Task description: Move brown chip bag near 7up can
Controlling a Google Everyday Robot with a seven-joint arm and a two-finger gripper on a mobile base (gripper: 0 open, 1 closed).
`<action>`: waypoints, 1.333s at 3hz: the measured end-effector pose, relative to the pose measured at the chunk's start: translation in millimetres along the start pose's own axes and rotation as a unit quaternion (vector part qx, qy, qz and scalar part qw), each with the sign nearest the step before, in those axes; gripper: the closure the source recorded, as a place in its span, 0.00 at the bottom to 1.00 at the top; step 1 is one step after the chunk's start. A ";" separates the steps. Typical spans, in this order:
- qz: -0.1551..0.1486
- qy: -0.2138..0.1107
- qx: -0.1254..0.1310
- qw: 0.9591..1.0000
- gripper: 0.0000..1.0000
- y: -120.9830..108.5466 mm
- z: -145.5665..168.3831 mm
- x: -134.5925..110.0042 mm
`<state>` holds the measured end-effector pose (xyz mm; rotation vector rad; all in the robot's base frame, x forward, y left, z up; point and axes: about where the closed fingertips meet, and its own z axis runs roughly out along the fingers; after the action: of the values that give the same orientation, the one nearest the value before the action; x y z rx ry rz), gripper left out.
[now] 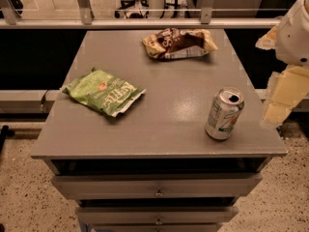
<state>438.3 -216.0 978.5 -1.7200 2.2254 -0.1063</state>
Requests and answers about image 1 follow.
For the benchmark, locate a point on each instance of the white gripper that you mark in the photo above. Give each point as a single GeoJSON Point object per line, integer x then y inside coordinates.
{"type": "Point", "coordinates": [294, 39]}

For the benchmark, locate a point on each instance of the silver 7up can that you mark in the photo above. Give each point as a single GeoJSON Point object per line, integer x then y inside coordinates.
{"type": "Point", "coordinates": [227, 104]}

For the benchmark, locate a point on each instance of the brown chip bag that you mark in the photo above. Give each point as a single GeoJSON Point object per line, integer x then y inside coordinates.
{"type": "Point", "coordinates": [173, 43]}

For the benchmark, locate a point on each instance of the green Kettle chip bag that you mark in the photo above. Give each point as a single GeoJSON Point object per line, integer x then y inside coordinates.
{"type": "Point", "coordinates": [104, 92]}

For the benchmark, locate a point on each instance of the top grey drawer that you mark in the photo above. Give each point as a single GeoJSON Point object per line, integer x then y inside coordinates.
{"type": "Point", "coordinates": [143, 187]}

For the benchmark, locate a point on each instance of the grey drawer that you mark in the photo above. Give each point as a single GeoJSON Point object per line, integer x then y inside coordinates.
{"type": "Point", "coordinates": [143, 187]}
{"type": "Point", "coordinates": [148, 215]}

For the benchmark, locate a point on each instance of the grey drawer cabinet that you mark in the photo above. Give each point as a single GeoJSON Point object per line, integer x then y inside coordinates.
{"type": "Point", "coordinates": [163, 133]}

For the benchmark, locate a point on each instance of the top drawer knob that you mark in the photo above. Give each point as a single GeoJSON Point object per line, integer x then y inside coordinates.
{"type": "Point", "coordinates": [159, 193]}

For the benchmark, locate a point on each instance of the drawer knob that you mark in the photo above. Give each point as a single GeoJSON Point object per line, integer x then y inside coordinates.
{"type": "Point", "coordinates": [159, 193]}
{"type": "Point", "coordinates": [158, 221]}

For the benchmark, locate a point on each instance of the metal railing frame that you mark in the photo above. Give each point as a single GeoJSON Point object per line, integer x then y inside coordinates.
{"type": "Point", "coordinates": [109, 14]}

